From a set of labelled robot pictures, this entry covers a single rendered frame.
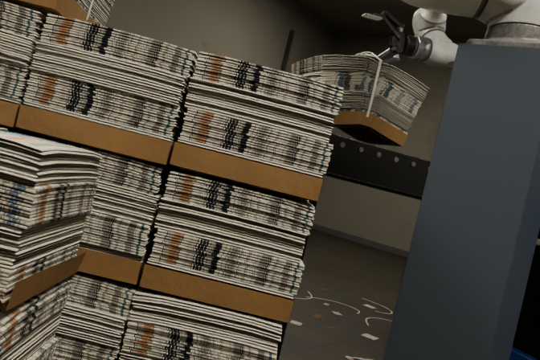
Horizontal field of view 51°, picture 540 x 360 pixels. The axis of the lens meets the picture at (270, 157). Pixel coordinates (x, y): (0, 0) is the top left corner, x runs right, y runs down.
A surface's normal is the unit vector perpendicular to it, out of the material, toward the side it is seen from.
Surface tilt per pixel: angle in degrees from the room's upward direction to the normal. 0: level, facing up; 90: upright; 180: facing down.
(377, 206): 90
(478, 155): 90
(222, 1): 90
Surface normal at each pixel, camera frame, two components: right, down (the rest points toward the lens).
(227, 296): 0.03, 0.00
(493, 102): -0.57, -0.16
